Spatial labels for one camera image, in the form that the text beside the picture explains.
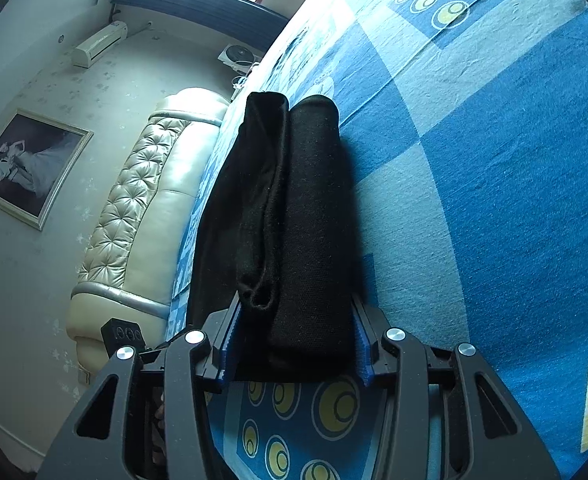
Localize white wall air conditioner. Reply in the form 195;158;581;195
71;20;128;69

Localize blue patterned bed sheet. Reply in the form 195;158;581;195
166;0;588;480

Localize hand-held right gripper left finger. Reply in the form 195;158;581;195
36;295;245;480

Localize black pants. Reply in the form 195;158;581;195
186;91;363;379

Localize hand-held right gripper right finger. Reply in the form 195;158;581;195
351;292;562;480

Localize dark blue ribbed window panel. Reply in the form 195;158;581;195
112;0;291;37

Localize cream tufted leather headboard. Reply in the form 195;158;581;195
66;87;229;361

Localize white cable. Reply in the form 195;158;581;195
230;67;255;97

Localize white square fan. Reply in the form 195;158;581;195
219;44;265;74

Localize framed black-and-white wall picture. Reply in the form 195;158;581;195
0;107;95;231

